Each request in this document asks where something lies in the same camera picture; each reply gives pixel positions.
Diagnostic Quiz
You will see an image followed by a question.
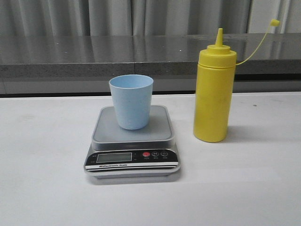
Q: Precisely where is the grey digital kitchen scale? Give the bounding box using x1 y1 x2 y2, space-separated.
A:
84 105 181 178

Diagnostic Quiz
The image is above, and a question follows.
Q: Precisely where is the grey curtain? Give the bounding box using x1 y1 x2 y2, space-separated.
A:
0 0 301 36

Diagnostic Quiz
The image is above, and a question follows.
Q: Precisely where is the yellow squeeze bottle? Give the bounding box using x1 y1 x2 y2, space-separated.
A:
193 19 280 143

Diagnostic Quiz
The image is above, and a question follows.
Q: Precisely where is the light blue plastic cup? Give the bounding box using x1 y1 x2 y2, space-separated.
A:
109 74 153 130

